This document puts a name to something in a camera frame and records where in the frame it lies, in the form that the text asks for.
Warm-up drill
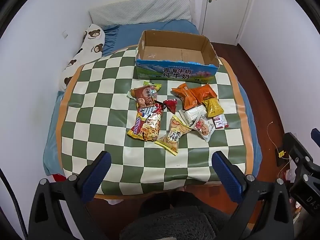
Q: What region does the red triangular snack packet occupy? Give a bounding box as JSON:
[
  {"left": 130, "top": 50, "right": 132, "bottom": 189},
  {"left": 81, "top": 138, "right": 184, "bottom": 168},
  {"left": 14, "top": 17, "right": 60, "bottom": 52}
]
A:
[{"left": 163, "top": 99, "right": 178, "bottom": 112}]

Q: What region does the red and white snack packet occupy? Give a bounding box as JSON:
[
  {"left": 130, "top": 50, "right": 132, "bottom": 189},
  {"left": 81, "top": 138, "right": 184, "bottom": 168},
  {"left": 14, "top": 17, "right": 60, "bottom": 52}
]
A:
[{"left": 212, "top": 115, "right": 229, "bottom": 129}]

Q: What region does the grey white pillow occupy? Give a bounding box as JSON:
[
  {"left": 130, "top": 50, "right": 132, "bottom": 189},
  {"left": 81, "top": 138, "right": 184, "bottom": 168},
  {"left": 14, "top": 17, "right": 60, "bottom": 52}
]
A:
[{"left": 89, "top": 0, "right": 195, "bottom": 27}]

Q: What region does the small yellow snack packet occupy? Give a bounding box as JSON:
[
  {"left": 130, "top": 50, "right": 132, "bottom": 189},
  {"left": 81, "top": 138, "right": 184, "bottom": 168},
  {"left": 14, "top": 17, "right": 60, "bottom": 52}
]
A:
[{"left": 202, "top": 98, "right": 224, "bottom": 118}]

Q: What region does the bear print pillow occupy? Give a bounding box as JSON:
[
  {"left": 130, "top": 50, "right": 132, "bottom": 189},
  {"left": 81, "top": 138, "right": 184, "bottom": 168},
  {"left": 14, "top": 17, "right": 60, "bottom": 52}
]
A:
[{"left": 59, "top": 24, "right": 105, "bottom": 92}]

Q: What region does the plain white snack packet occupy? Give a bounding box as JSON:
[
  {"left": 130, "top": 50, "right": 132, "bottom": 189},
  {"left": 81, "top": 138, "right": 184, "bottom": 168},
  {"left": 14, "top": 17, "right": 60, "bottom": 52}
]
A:
[{"left": 179, "top": 104, "right": 208, "bottom": 125}]

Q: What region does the brown cake snack packet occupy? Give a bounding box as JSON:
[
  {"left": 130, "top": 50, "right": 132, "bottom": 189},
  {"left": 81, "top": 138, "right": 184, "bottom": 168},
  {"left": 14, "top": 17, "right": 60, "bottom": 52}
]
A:
[{"left": 131, "top": 81, "right": 162, "bottom": 108}]

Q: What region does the orange snack packet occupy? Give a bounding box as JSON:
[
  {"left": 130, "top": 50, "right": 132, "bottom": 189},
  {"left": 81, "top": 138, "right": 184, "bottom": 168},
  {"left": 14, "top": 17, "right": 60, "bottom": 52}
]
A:
[
  {"left": 190, "top": 84, "right": 217, "bottom": 105},
  {"left": 171, "top": 83, "right": 198, "bottom": 110}
]

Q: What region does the white door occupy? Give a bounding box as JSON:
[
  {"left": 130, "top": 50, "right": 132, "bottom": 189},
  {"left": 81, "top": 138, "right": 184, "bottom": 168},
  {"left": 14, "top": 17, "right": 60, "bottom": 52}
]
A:
[{"left": 201, "top": 0, "right": 256, "bottom": 44}]

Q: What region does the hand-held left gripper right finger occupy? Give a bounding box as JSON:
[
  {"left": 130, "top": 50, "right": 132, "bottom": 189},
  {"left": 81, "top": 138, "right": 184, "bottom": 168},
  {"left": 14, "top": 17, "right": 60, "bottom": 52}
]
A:
[{"left": 211, "top": 151, "right": 294, "bottom": 240}]

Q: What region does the printed cardboard box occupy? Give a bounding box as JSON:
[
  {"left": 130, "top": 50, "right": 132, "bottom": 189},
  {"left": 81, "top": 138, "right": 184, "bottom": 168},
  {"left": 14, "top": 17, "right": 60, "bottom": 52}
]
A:
[{"left": 134, "top": 30, "right": 220, "bottom": 84}]

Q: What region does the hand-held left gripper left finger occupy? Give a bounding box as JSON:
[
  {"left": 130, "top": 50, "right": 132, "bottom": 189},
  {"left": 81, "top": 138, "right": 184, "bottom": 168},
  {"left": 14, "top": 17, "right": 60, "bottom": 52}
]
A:
[{"left": 28, "top": 151, "right": 112, "bottom": 240}]

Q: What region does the thin wire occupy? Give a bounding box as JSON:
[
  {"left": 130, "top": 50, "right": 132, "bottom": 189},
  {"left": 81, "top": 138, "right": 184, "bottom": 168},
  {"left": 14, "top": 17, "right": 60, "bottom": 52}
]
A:
[{"left": 266, "top": 121, "right": 279, "bottom": 151}]

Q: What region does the black cable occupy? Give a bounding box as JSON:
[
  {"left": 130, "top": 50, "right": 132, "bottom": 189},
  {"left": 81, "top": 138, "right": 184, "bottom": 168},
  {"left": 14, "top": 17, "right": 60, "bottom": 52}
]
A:
[{"left": 0, "top": 167, "right": 28, "bottom": 240}]

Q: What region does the yellow instant noodle packet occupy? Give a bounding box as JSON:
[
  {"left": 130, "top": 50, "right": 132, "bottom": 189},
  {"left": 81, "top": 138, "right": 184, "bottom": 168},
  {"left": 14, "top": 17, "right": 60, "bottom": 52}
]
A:
[{"left": 127, "top": 102, "right": 164, "bottom": 142}]

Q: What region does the white bottle with red cap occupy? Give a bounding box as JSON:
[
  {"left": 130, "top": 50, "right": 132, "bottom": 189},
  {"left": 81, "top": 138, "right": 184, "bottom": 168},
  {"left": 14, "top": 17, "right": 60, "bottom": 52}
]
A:
[{"left": 276, "top": 169, "right": 297, "bottom": 183}]

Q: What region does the white cookie snack packet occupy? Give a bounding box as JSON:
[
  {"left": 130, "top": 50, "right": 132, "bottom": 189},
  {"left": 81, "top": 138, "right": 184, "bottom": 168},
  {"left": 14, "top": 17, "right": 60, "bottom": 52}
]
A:
[{"left": 192, "top": 115, "right": 215, "bottom": 142}]

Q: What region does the yellow chips snack packet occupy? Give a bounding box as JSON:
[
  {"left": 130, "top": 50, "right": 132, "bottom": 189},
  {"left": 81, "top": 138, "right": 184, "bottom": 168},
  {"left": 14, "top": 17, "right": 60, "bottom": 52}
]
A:
[{"left": 154, "top": 116, "right": 192, "bottom": 155}]

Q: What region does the green checked mat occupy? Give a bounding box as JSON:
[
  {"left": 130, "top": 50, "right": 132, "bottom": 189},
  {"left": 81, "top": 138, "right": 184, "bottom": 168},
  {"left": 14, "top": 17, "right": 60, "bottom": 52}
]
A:
[{"left": 55, "top": 44, "right": 250, "bottom": 199}]

